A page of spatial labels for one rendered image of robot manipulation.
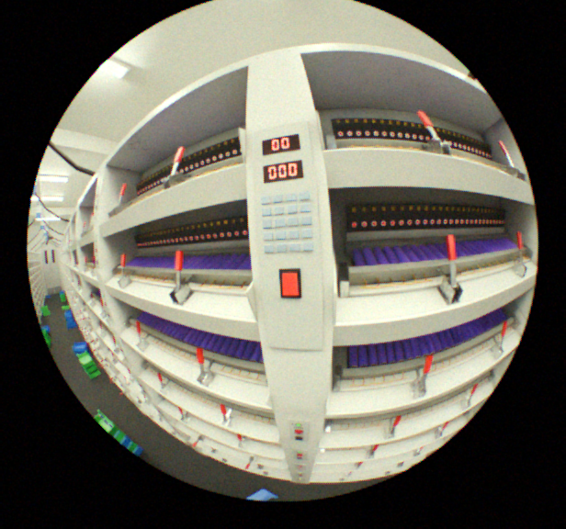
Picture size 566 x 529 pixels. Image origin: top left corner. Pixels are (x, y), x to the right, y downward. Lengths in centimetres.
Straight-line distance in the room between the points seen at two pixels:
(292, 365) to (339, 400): 14
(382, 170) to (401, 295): 17
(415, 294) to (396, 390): 20
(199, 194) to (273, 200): 12
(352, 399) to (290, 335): 20
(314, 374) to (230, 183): 28
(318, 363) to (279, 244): 16
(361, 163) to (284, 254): 14
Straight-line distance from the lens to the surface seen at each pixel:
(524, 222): 67
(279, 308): 22
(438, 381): 44
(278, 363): 27
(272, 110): 26
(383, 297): 26
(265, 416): 55
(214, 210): 49
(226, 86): 43
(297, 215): 19
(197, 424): 86
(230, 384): 42
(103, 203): 75
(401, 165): 24
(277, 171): 21
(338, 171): 22
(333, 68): 41
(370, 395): 38
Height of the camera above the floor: 142
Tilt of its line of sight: 3 degrees down
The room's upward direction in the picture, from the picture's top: 4 degrees counter-clockwise
